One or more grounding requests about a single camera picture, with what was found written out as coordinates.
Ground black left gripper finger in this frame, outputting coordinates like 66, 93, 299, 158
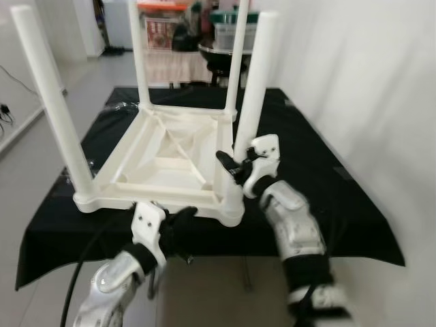
170, 206, 200, 229

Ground white plastic table top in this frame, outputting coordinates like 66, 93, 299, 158
72, 102, 246, 228

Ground black wok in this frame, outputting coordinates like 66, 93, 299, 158
199, 37, 256, 72

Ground black tablecloth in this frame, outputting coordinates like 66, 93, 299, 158
15, 85, 406, 290

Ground beige towel table cover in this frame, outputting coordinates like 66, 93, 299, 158
143, 48, 212, 86

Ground clear plastic storage box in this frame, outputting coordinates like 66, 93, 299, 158
215, 20, 260, 50

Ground black bag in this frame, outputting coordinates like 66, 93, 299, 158
174, 20, 202, 52

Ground red food menu poster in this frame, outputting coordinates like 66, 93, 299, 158
145, 17, 179, 50

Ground green lid container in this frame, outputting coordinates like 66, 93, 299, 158
210, 8, 260, 25

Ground clear storage box orange lid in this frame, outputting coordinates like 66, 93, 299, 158
136, 0, 191, 52

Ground black power adapter with cable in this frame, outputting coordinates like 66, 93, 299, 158
0, 101, 14, 127

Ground long black wall cable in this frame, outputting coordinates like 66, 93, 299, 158
0, 65, 38, 96

